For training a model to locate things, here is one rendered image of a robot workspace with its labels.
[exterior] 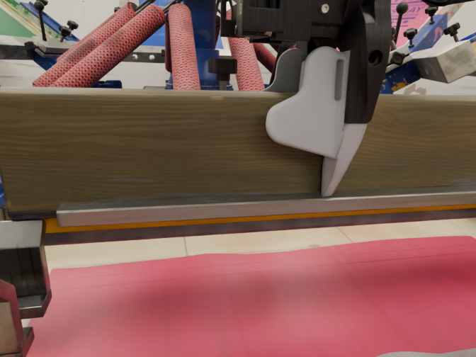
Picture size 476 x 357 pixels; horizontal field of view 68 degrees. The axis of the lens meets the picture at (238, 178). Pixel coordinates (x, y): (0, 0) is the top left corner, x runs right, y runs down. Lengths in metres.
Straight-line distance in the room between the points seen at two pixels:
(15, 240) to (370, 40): 0.22
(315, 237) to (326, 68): 0.20
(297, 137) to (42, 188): 0.15
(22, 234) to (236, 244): 0.19
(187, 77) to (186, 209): 0.47
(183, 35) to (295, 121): 0.57
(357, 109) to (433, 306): 0.17
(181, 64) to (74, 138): 0.49
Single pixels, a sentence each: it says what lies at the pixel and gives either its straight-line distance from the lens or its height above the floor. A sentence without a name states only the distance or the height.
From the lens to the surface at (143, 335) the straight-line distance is 0.25.
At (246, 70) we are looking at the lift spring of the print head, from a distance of 0.70.
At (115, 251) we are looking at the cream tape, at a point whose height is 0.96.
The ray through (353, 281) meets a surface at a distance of 0.32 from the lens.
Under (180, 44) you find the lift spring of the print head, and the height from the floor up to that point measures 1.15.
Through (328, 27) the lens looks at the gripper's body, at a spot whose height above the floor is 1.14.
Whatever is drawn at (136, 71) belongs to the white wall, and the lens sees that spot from 4.32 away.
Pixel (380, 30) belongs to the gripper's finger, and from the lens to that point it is 0.21.
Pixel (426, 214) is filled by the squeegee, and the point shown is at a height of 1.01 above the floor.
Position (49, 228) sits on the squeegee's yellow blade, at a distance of 0.25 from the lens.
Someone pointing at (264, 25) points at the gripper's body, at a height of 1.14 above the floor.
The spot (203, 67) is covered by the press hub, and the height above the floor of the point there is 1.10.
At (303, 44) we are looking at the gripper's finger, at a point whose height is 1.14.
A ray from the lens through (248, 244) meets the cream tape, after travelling 0.35.
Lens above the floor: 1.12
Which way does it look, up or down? 18 degrees down
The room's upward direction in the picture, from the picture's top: 2 degrees clockwise
